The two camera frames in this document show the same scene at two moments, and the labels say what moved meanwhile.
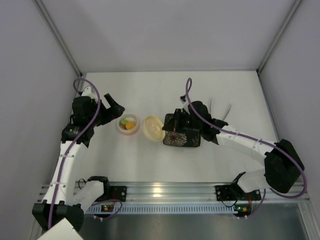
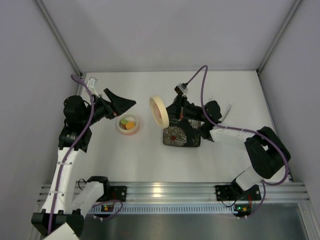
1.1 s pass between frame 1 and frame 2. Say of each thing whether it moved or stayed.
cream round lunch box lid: moved
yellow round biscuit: stayed
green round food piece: stayed
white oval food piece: stayed
